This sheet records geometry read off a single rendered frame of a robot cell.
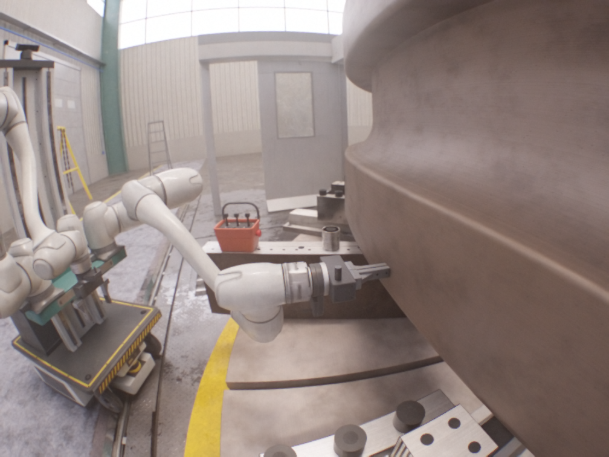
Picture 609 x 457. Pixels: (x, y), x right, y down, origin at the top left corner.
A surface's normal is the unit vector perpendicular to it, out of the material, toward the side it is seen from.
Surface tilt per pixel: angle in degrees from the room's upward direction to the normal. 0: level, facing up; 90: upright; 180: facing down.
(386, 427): 0
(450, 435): 0
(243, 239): 97
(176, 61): 90
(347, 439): 0
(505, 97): 90
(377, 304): 90
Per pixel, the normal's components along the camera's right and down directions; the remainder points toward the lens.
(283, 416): -0.04, -0.93
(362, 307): -0.09, 0.36
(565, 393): -0.95, 0.15
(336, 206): -0.46, 0.34
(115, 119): 0.29, 0.33
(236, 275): -0.14, -0.72
